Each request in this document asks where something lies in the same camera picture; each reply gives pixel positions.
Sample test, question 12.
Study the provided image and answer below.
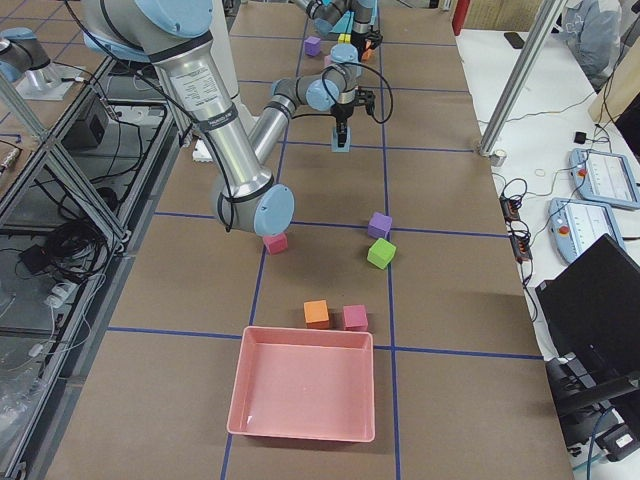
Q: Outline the lower teach pendant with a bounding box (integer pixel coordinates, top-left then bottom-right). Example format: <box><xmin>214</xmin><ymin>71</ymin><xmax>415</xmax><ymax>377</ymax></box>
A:
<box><xmin>549</xmin><ymin>197</ymin><xmax>625</xmax><ymax>264</ymax></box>

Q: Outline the aluminium frame post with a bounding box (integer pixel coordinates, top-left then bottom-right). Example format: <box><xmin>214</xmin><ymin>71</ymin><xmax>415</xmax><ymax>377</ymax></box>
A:
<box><xmin>477</xmin><ymin>0</ymin><xmax>566</xmax><ymax>167</ymax></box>

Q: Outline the black phone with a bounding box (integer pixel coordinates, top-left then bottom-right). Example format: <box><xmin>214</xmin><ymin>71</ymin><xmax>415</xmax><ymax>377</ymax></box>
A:
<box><xmin>504</xmin><ymin>31</ymin><xmax>525</xmax><ymax>50</ymax></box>

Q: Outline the magenta foam block by arm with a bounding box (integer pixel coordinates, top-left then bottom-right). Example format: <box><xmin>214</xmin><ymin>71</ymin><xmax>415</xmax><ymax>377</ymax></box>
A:
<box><xmin>262</xmin><ymin>233</ymin><xmax>288</xmax><ymax>255</ymax></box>

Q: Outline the dark purple block far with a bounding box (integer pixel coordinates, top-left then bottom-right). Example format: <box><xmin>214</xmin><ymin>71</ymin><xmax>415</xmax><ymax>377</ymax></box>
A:
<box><xmin>304</xmin><ymin>36</ymin><xmax>321</xmax><ymax>57</ymax></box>

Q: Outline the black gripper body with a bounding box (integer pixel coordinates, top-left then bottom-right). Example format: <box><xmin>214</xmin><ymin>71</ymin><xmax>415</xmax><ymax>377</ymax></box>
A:
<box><xmin>331</xmin><ymin>100</ymin><xmax>356</xmax><ymax>125</ymax></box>
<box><xmin>350</xmin><ymin>29</ymin><xmax>382</xmax><ymax>50</ymax></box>

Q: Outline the white pedestal column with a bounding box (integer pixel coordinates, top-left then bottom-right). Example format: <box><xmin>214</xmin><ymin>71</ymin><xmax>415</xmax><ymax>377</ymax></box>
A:
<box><xmin>192</xmin><ymin>0</ymin><xmax>241</xmax><ymax>165</ymax></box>

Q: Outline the green foam block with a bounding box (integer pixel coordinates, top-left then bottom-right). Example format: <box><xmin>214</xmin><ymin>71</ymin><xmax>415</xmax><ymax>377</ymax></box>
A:
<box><xmin>367</xmin><ymin>238</ymin><xmax>397</xmax><ymax>270</ymax></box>

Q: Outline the person in grey clothes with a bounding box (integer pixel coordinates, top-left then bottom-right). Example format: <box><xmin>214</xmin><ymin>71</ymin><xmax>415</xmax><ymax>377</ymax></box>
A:
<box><xmin>560</xmin><ymin>0</ymin><xmax>622</xmax><ymax>91</ymax></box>

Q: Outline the teach pendant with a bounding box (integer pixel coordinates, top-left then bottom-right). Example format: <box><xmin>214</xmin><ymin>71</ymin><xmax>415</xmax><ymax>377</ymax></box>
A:
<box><xmin>569</xmin><ymin>149</ymin><xmax>639</xmax><ymax>210</ymax></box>
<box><xmin>549</xmin><ymin>197</ymin><xmax>625</xmax><ymax>264</ymax></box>

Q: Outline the purple block near green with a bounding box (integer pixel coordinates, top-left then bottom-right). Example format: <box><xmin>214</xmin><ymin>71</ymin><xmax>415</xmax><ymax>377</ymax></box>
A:
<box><xmin>367</xmin><ymin>211</ymin><xmax>393</xmax><ymax>239</ymax></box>

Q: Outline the orange foam block far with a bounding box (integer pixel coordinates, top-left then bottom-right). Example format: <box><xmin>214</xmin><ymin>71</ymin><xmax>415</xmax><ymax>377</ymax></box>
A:
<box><xmin>361</xmin><ymin>45</ymin><xmax>373</xmax><ymax>62</ymax></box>

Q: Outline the orange foam block near tray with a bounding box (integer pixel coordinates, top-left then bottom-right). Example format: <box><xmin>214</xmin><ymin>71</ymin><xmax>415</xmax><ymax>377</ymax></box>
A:
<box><xmin>303</xmin><ymin>299</ymin><xmax>331</xmax><ymax>330</ymax></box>

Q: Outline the magenta foam block near tray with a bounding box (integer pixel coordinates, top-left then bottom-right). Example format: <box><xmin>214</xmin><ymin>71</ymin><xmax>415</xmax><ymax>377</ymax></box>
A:
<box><xmin>342</xmin><ymin>304</ymin><xmax>369</xmax><ymax>331</ymax></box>

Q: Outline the black laptop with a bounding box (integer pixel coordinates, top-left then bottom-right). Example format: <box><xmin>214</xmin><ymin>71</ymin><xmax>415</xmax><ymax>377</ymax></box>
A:
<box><xmin>534</xmin><ymin>232</ymin><xmax>640</xmax><ymax>371</ymax></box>

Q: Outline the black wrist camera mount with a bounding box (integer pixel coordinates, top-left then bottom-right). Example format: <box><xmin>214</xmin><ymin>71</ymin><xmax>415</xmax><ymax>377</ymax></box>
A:
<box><xmin>354</xmin><ymin>88</ymin><xmax>376</xmax><ymax>117</ymax></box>

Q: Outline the pink plastic tray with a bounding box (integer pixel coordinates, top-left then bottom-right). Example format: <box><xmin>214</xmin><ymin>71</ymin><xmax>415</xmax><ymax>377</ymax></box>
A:
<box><xmin>227</xmin><ymin>326</ymin><xmax>376</xmax><ymax>443</ymax></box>

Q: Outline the upper teach pendant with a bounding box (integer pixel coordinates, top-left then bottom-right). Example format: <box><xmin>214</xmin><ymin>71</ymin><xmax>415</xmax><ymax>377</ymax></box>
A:
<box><xmin>569</xmin><ymin>149</ymin><xmax>639</xmax><ymax>210</ymax></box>

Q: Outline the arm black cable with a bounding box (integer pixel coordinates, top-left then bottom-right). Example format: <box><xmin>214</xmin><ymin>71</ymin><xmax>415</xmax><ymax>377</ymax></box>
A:
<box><xmin>289</xmin><ymin>62</ymin><xmax>393</xmax><ymax>125</ymax></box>

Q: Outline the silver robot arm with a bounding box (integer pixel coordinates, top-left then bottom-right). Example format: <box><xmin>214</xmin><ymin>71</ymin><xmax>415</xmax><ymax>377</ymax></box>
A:
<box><xmin>294</xmin><ymin>0</ymin><xmax>383</xmax><ymax>57</ymax></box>
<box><xmin>82</xmin><ymin>1</ymin><xmax>361</xmax><ymax>237</ymax></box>

